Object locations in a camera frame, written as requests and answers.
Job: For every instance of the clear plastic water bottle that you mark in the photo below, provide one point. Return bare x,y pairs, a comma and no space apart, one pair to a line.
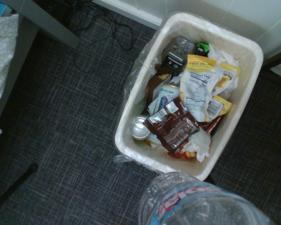
201,204

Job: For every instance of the clear plastic bin liner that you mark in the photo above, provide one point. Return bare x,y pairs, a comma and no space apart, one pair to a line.
135,77

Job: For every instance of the dark plastic bottle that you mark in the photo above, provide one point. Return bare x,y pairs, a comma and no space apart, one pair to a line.
178,54

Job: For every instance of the white rectangular trash bin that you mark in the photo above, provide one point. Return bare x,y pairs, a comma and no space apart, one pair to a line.
246,77

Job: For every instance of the silver drink can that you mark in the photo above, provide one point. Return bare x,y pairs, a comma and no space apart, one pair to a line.
138,130

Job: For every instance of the white blue tea carton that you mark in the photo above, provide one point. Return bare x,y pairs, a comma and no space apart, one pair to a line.
165,96

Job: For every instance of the brown snack wrapper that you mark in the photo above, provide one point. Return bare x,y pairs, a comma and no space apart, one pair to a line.
173,126

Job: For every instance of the orange red snack wrapper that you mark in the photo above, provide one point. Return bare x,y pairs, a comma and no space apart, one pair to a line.
182,152

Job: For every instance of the yellow white chip bag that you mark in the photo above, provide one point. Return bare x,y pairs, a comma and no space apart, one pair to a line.
201,86

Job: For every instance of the crumpled white tissue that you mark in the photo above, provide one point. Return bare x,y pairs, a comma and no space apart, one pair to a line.
200,145

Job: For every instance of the green black wrapper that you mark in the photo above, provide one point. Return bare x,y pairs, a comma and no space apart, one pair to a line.
202,48

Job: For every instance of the grey table leg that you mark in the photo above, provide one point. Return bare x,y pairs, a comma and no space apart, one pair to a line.
32,25

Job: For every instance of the white patterned cloth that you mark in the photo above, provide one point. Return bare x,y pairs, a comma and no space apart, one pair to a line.
0,70

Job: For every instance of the black stand leg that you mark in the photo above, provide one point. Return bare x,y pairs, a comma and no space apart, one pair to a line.
11,186

